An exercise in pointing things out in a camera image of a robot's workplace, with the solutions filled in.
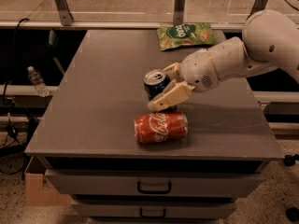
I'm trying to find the cardboard box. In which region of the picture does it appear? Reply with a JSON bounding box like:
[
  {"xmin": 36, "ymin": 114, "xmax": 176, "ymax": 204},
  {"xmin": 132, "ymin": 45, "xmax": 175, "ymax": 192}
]
[{"xmin": 24, "ymin": 157, "xmax": 71, "ymax": 206}]

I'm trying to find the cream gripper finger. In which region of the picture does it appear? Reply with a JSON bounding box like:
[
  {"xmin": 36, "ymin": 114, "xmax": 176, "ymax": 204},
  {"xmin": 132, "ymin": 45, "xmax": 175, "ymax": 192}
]
[
  {"xmin": 148, "ymin": 80, "xmax": 195, "ymax": 112},
  {"xmin": 164, "ymin": 63, "xmax": 180, "ymax": 82}
]

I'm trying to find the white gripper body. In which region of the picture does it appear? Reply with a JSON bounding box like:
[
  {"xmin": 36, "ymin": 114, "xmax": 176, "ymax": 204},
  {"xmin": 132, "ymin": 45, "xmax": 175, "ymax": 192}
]
[{"xmin": 179, "ymin": 49, "xmax": 219, "ymax": 92}]

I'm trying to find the left metal window bracket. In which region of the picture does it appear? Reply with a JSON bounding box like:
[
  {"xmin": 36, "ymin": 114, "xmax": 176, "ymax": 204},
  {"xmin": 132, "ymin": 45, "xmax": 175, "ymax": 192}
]
[{"xmin": 54, "ymin": 0, "xmax": 74, "ymax": 26}]

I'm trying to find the black chair caster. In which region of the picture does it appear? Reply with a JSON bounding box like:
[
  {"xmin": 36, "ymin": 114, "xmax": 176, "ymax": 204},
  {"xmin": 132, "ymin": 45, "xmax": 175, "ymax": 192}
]
[{"xmin": 285, "ymin": 207, "xmax": 299, "ymax": 222}]

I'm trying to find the grey drawer cabinet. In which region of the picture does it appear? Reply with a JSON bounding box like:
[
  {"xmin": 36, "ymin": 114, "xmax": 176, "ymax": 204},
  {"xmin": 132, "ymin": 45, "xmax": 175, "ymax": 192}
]
[{"xmin": 26, "ymin": 30, "xmax": 283, "ymax": 224}]

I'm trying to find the black cable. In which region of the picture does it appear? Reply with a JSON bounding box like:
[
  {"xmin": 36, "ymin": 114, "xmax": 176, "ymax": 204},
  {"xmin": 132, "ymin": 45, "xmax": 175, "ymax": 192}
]
[{"xmin": 0, "ymin": 17, "xmax": 31, "ymax": 175}]

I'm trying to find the grey drawer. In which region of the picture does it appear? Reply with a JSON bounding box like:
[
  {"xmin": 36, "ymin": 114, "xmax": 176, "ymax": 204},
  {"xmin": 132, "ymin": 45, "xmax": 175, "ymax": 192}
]
[
  {"xmin": 71, "ymin": 200, "xmax": 235, "ymax": 219},
  {"xmin": 46, "ymin": 169, "xmax": 263, "ymax": 198}
]

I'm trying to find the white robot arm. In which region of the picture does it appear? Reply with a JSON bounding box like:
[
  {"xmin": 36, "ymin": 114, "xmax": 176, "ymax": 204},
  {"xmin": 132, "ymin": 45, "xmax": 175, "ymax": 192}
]
[{"xmin": 148, "ymin": 10, "xmax": 299, "ymax": 112}]

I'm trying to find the blue pepsi can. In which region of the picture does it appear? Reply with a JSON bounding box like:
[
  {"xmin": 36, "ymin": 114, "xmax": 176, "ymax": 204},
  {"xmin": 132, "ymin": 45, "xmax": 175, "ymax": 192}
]
[{"xmin": 144, "ymin": 69, "xmax": 170, "ymax": 101}]

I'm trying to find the middle metal window bracket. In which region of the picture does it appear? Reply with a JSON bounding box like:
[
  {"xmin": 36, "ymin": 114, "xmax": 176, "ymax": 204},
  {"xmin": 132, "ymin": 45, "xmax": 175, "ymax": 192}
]
[{"xmin": 173, "ymin": 0, "xmax": 185, "ymax": 25}]

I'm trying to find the clear plastic water bottle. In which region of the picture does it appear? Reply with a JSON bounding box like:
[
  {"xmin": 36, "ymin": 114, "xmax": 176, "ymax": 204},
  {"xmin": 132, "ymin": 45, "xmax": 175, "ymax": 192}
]
[{"xmin": 27, "ymin": 66, "xmax": 50, "ymax": 97}]

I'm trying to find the orange coca-cola can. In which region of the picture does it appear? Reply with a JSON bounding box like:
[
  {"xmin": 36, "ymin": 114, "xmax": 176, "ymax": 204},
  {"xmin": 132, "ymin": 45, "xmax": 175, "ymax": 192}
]
[{"xmin": 134, "ymin": 111, "xmax": 188, "ymax": 144}]

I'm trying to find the lower grey drawer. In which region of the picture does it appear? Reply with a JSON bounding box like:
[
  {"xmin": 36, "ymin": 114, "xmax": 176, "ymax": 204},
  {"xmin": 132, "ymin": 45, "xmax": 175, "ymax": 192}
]
[{"xmin": 71, "ymin": 200, "xmax": 235, "ymax": 219}]

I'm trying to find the upper grey drawer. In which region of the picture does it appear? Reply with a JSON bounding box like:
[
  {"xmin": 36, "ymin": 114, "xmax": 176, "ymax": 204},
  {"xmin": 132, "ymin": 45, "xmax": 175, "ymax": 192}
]
[{"xmin": 46, "ymin": 169, "xmax": 263, "ymax": 198}]

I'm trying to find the green snack bag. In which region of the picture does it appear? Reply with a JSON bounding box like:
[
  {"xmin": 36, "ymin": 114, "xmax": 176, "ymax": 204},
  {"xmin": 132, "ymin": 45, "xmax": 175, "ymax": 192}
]
[{"xmin": 157, "ymin": 23, "xmax": 216, "ymax": 51}]

